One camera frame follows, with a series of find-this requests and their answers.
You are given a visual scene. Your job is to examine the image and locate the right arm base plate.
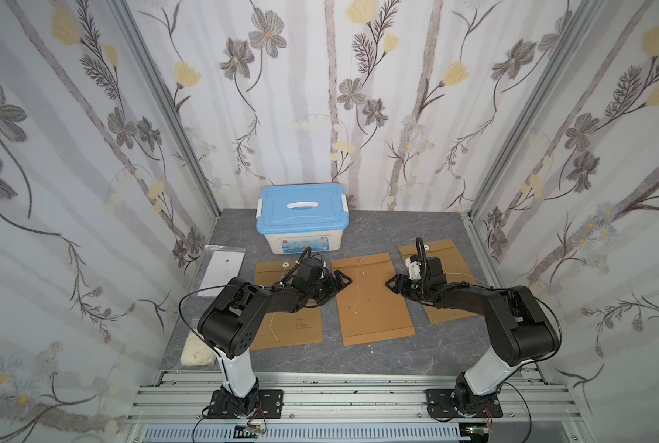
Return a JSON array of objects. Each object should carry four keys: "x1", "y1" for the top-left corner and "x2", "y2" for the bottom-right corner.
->
[{"x1": 425, "y1": 388, "x2": 504, "y2": 420}]

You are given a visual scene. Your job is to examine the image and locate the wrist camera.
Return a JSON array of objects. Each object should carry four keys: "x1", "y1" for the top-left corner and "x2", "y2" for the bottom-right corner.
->
[
  {"x1": 405, "y1": 255, "x2": 426, "y2": 282},
  {"x1": 309, "y1": 256, "x2": 329, "y2": 281}
]

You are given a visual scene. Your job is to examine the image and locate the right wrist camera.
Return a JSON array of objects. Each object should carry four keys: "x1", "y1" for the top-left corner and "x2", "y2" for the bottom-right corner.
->
[{"x1": 405, "y1": 255, "x2": 426, "y2": 282}]

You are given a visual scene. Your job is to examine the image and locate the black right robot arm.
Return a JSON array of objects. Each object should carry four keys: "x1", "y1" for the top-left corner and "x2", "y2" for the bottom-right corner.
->
[{"x1": 386, "y1": 274, "x2": 561, "y2": 416}]

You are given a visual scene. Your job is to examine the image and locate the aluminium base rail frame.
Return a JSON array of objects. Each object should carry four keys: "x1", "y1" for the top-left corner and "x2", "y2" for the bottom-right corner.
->
[{"x1": 126, "y1": 370, "x2": 591, "y2": 442}]

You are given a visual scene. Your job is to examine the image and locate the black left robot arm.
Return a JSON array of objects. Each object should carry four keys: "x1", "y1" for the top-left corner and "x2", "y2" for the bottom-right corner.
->
[{"x1": 180, "y1": 249, "x2": 353, "y2": 401}]

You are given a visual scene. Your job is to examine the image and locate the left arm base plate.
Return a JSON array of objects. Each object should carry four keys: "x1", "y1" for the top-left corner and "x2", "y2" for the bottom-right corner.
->
[{"x1": 203, "y1": 389, "x2": 284, "y2": 420}]

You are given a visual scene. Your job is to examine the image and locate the white slotted cable duct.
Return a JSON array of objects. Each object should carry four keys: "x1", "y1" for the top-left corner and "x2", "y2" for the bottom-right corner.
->
[{"x1": 139, "y1": 423, "x2": 471, "y2": 442}]

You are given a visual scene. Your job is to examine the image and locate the blue lid storage box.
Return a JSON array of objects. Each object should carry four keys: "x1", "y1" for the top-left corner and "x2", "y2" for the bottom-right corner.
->
[{"x1": 255, "y1": 184, "x2": 349, "y2": 255}]

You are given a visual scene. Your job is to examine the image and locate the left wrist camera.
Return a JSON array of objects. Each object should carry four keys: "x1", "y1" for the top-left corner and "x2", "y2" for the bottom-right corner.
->
[{"x1": 309, "y1": 256, "x2": 329, "y2": 281}]

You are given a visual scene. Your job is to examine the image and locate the bag of white material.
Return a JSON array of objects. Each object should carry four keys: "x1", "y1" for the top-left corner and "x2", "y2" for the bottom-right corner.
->
[{"x1": 180, "y1": 332, "x2": 217, "y2": 367}]

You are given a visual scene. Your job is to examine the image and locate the clear plastic zip bag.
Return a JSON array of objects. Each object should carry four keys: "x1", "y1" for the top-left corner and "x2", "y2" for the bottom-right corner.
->
[{"x1": 196, "y1": 245, "x2": 246, "y2": 298}]

